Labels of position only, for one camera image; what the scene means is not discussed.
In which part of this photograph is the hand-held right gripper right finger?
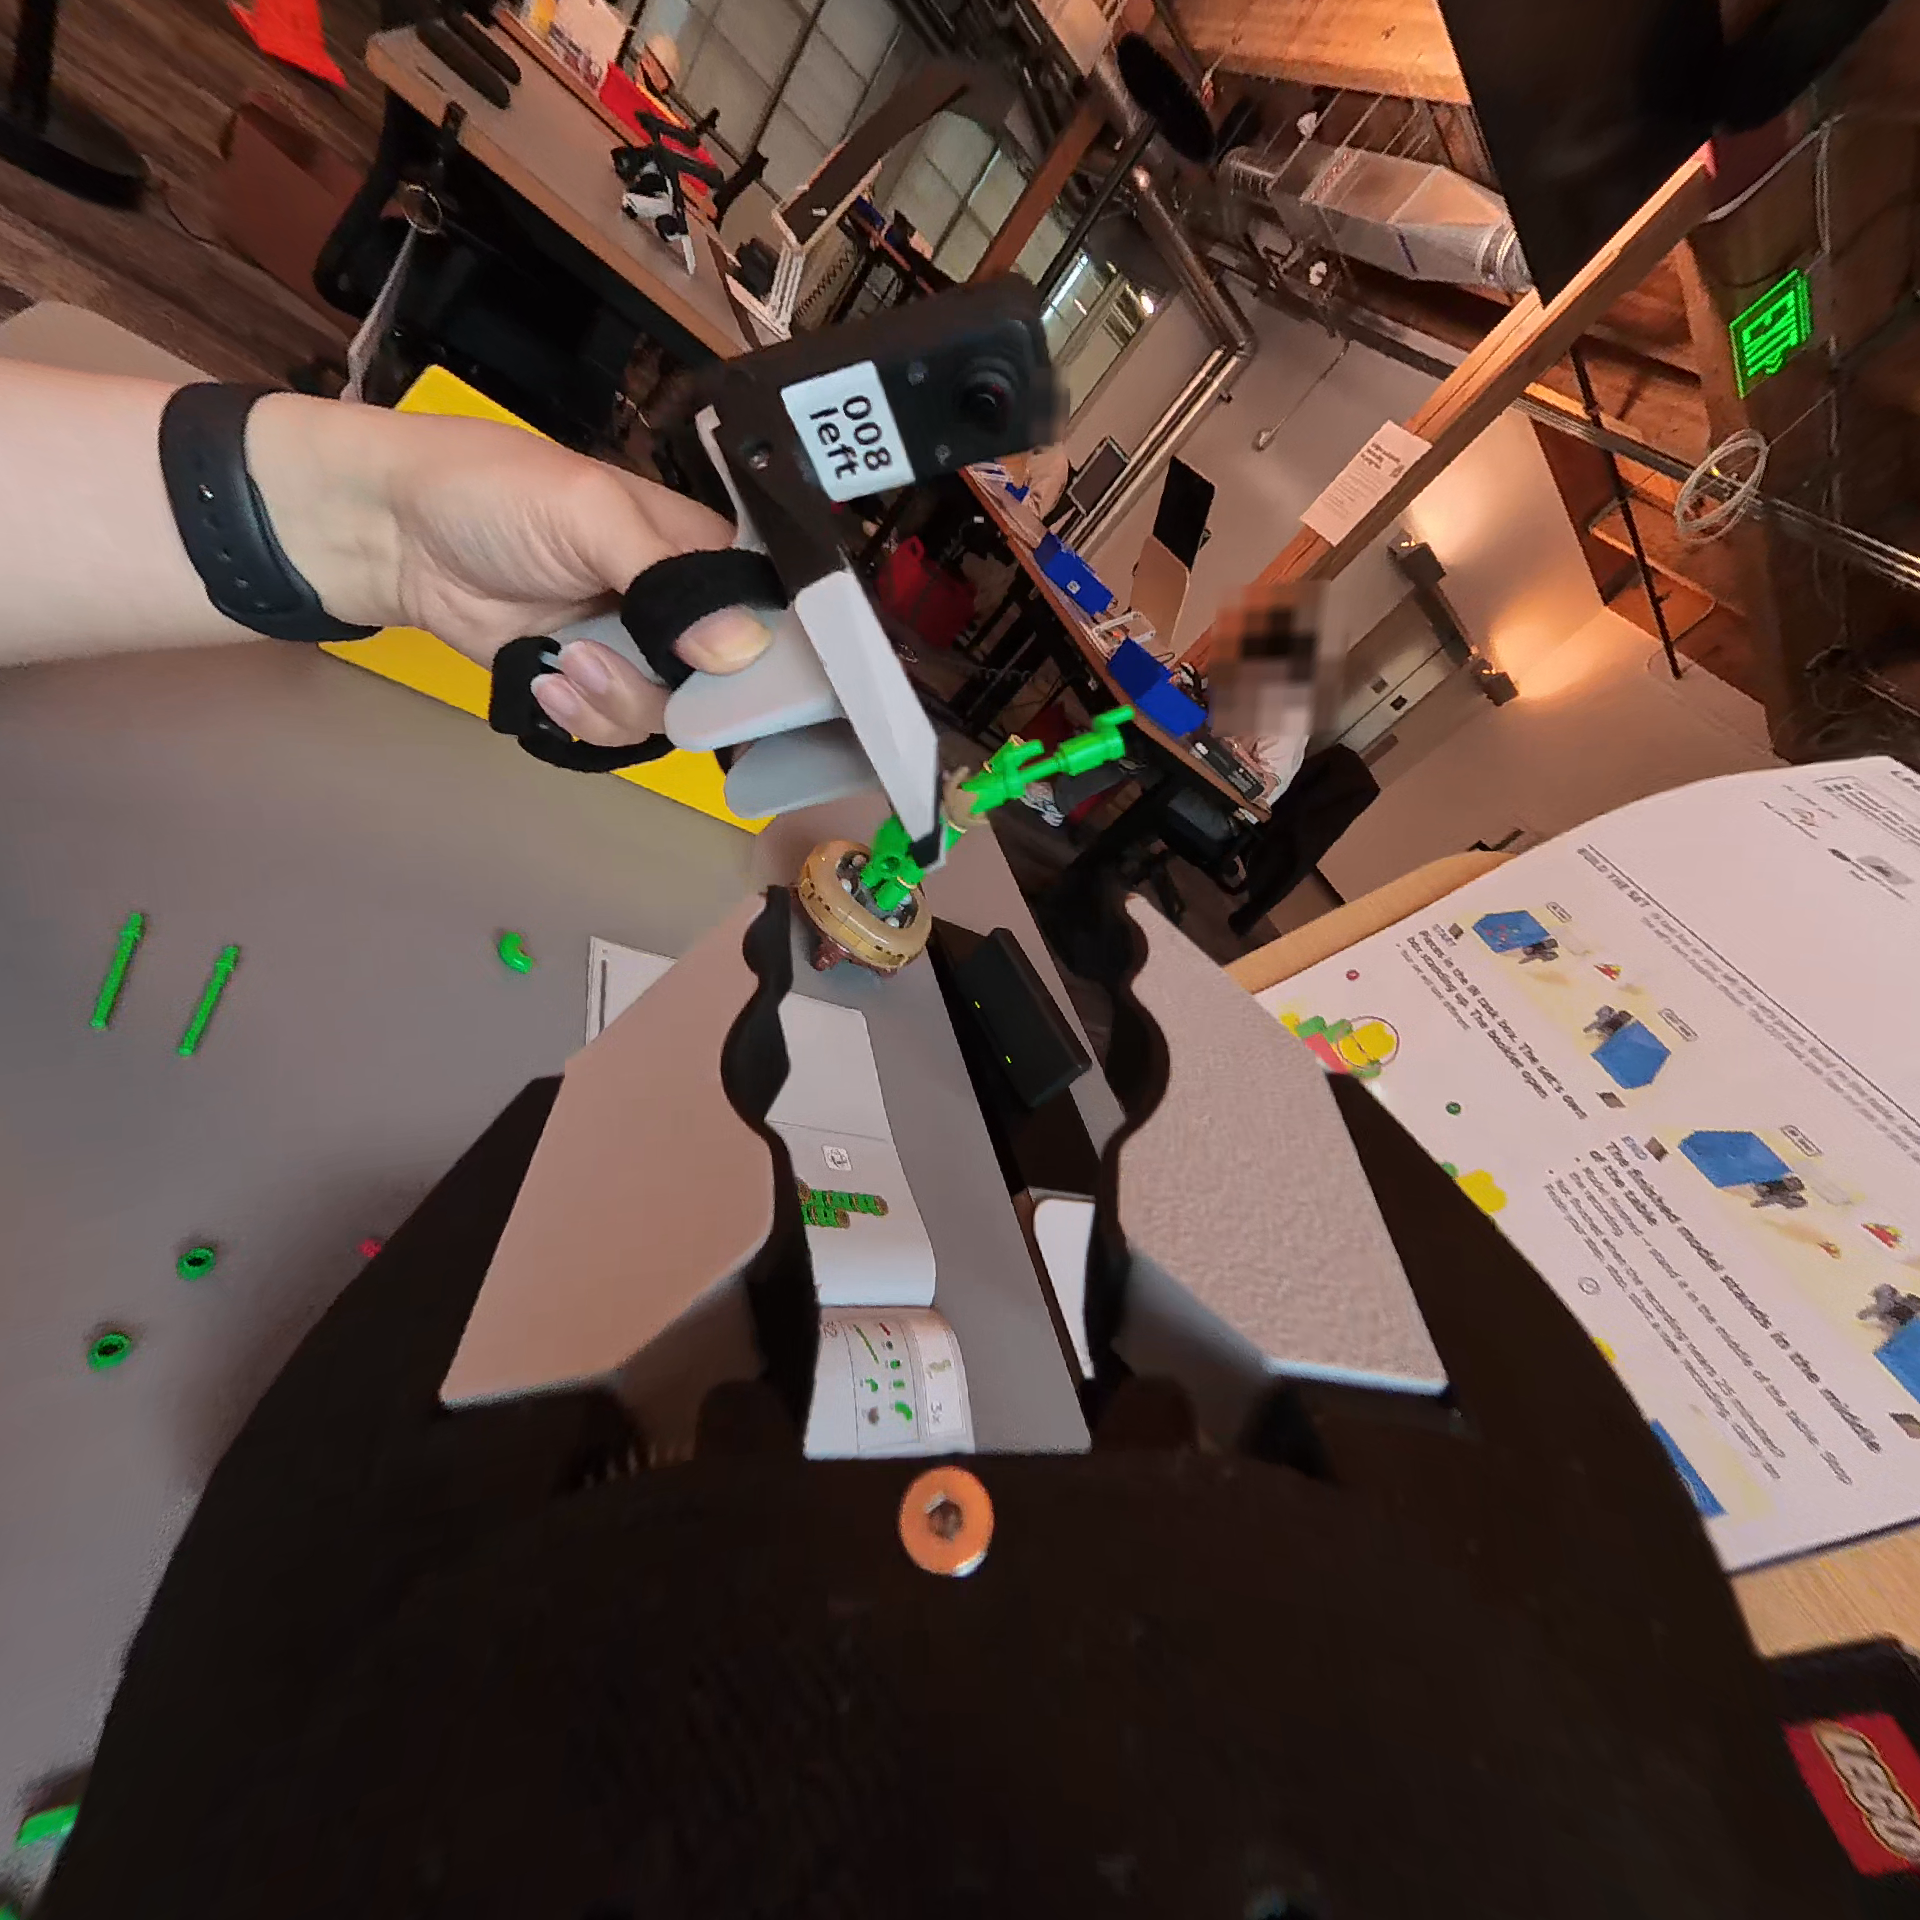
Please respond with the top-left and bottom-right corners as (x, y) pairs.
(1087, 893), (1451, 1412)

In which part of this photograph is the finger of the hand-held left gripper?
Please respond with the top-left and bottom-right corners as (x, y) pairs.
(795, 569), (949, 873)

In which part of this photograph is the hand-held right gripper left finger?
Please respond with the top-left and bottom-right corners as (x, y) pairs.
(438, 884), (826, 1420)

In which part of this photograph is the green lego plant model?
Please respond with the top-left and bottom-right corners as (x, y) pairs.
(790, 705), (1142, 980)

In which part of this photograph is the person's left forearm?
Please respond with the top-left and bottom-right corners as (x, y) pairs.
(0, 357), (227, 673)

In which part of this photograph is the lego instruction booklet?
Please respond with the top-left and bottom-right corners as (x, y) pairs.
(586, 934), (980, 1461)

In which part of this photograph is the green lego rod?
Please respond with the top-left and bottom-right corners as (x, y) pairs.
(86, 910), (149, 1035)
(177, 942), (242, 1061)

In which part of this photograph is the red lego box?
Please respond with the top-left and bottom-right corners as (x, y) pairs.
(1782, 1709), (1920, 1878)

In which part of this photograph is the person's left hand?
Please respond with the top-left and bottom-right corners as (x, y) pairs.
(247, 396), (778, 745)

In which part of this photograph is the red bag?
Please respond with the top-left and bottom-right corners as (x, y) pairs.
(873, 537), (980, 649)

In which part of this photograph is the blue storage bin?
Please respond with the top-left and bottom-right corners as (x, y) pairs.
(1106, 636), (1212, 741)
(1030, 530), (1115, 619)

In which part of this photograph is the small black box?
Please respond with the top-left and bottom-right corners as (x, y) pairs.
(930, 929), (1097, 1113)

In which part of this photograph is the wooden background desk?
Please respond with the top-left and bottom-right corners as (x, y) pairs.
(363, 0), (754, 360)

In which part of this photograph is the printed instruction sheet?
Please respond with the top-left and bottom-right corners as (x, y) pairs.
(1253, 757), (1920, 1576)

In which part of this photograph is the yellow board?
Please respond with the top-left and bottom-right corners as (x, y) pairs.
(319, 363), (774, 837)

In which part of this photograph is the black wristband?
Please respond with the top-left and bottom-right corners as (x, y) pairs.
(158, 381), (379, 646)

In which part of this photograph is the green exit sign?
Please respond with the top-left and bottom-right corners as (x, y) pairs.
(1726, 268), (1820, 400)

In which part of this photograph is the paper notice on post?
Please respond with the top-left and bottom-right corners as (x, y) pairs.
(1298, 418), (1436, 549)

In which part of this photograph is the silver air duct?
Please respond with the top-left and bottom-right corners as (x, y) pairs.
(1212, 133), (1537, 291)

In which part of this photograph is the coiled white cable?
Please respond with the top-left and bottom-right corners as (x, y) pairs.
(1671, 425), (1777, 544)

